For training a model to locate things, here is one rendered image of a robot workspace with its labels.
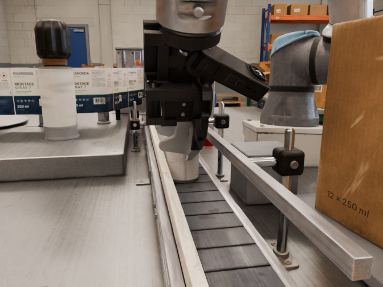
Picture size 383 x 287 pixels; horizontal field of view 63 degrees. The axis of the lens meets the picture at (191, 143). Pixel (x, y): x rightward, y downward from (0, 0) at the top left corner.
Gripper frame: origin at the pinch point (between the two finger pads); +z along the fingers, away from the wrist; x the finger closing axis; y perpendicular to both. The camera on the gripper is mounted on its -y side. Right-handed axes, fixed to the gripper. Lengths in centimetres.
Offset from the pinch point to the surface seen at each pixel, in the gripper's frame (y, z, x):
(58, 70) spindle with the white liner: 26.8, 8.4, -39.2
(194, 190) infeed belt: 0.1, 3.9, 4.3
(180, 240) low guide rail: 4.8, -9.0, 19.7
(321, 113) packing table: -119, 92, -126
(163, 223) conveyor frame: 5.6, -0.6, 12.5
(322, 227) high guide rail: -3.2, -17.0, 24.2
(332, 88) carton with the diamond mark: -18.3, -11.8, 0.5
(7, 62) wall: 328, 398, -748
